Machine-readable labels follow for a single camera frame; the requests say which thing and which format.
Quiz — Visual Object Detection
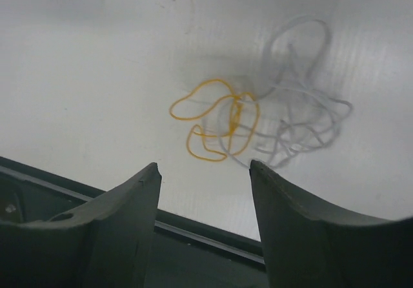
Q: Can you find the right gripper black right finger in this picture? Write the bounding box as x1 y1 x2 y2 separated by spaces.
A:
250 160 412 287

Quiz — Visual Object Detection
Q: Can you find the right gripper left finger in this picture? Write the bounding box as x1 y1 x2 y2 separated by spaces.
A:
1 163 161 287

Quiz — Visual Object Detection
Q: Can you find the yellow thin cable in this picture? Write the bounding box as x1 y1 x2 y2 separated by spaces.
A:
169 79 261 163

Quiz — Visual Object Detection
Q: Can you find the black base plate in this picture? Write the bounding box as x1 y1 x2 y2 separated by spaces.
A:
1 158 268 287

